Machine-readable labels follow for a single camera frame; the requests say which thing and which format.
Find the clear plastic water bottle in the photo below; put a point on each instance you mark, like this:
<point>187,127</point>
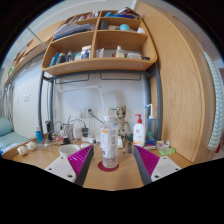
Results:
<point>109,143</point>

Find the flat round red coaster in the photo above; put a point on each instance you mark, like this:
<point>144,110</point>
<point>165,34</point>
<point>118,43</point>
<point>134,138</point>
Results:
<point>108,169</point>

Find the teal pillow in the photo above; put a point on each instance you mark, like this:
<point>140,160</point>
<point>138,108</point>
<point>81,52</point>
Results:
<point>5,126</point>

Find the small blue box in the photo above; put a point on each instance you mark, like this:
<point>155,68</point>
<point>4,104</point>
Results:
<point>150,144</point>

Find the white red-capped pump bottle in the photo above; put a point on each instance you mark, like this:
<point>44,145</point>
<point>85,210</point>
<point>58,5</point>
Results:
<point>139,135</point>

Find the clear white-nozzle squeeze bottle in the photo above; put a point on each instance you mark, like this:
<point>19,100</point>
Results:
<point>151,128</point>

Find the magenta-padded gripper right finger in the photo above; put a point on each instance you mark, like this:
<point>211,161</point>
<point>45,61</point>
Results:
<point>146,161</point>

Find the wooden wardrobe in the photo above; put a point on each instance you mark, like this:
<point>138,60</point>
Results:
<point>180,86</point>

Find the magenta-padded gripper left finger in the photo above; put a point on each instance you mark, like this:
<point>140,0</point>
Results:
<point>80,161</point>

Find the light blue bed mattress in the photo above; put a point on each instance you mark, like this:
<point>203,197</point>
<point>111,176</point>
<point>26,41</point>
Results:
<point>11,141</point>

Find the small black charger block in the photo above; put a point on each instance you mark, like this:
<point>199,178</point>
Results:
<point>66,140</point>

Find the long wooden wall shelf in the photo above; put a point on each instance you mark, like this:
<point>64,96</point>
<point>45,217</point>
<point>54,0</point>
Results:
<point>30,50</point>

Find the black upright device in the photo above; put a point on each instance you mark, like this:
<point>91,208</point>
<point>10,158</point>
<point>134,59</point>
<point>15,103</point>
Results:
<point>49,130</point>

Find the wooden shelf unit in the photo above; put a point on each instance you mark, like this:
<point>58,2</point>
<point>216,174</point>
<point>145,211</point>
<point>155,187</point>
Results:
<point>100,66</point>

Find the wooden tree figure toy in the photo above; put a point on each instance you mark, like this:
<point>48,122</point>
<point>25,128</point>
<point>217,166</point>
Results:
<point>122,123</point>

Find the green striped hanging towel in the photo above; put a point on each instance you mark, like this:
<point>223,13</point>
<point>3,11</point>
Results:
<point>215,110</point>

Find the grey metal desk frame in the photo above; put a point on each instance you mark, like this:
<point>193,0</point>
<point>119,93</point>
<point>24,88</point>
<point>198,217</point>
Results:
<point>159,100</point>

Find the small white round object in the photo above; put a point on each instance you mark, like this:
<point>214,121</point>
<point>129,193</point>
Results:
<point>31,145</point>
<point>22,150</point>

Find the green packet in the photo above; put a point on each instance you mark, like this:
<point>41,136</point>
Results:
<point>166,151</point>

